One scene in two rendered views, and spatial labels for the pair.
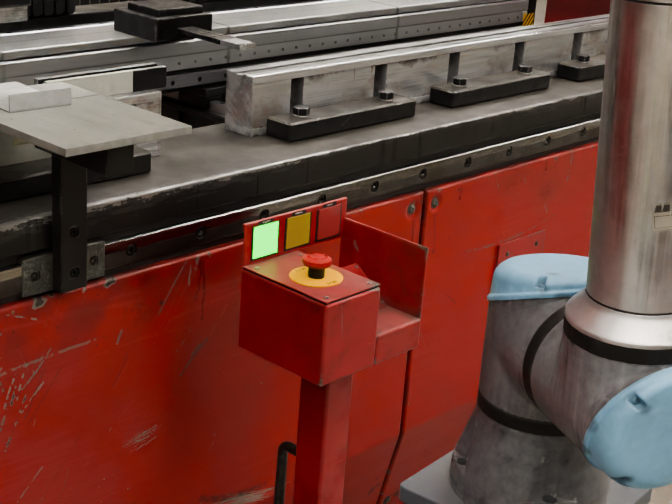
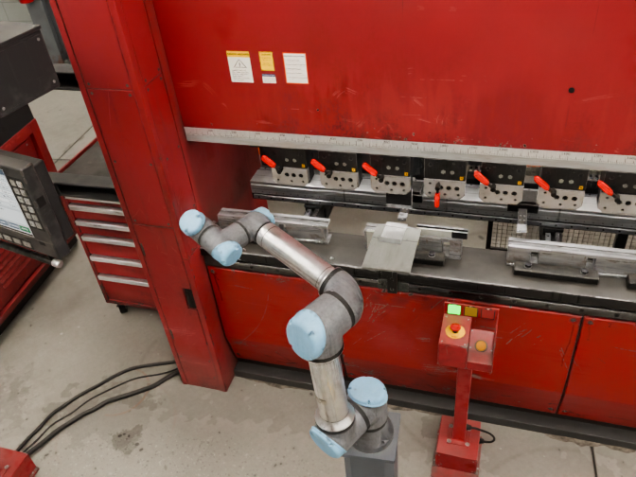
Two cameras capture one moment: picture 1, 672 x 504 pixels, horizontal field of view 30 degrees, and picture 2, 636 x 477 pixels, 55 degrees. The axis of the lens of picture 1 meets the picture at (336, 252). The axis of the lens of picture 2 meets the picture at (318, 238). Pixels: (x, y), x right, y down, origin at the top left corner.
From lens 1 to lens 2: 1.75 m
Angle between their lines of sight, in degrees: 61
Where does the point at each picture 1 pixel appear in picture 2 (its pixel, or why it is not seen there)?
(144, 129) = (395, 267)
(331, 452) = (461, 383)
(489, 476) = not seen: hidden behind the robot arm
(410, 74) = (613, 265)
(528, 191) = not seen: outside the picture
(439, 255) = (592, 342)
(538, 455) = not seen: hidden behind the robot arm
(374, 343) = (465, 362)
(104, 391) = (408, 321)
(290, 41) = (599, 220)
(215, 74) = (550, 223)
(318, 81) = (548, 255)
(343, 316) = (447, 349)
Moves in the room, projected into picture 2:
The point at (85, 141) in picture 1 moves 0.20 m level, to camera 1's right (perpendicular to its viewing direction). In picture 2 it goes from (371, 265) to (399, 297)
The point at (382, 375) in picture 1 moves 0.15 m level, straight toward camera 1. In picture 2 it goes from (551, 369) to (520, 382)
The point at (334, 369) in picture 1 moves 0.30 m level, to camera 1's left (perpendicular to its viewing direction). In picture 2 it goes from (444, 362) to (401, 312)
